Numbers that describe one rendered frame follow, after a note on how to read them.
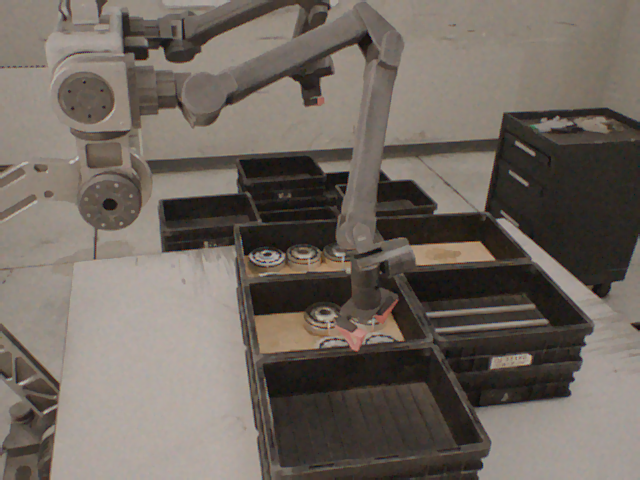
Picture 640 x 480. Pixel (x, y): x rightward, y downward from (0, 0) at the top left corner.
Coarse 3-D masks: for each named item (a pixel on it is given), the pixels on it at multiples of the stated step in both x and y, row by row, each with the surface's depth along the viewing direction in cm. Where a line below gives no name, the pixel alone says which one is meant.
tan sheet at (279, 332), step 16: (256, 320) 155; (272, 320) 156; (288, 320) 156; (272, 336) 150; (288, 336) 150; (304, 336) 151; (320, 336) 151; (352, 336) 152; (400, 336) 152; (272, 352) 145
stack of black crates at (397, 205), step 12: (396, 180) 297; (408, 180) 297; (336, 192) 286; (384, 192) 296; (396, 192) 298; (408, 192) 300; (420, 192) 288; (336, 204) 292; (384, 204) 296; (396, 204) 297; (408, 204) 298; (420, 204) 289; (432, 204) 277; (384, 216) 269
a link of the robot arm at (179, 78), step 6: (186, 72) 112; (174, 78) 112; (180, 78) 112; (186, 78) 112; (174, 84) 112; (180, 84) 112; (180, 90) 112; (180, 96) 112; (180, 102) 115; (180, 108) 116; (186, 114) 115; (192, 120) 112; (198, 120) 115; (204, 120) 115; (210, 120) 116; (192, 126) 116
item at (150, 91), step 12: (132, 60) 107; (132, 72) 106; (144, 72) 109; (156, 72) 111; (168, 72) 111; (132, 84) 107; (144, 84) 108; (156, 84) 109; (168, 84) 110; (132, 96) 108; (144, 96) 109; (156, 96) 109; (168, 96) 110; (132, 108) 109; (144, 108) 110; (156, 108) 111; (168, 108) 114; (132, 120) 110
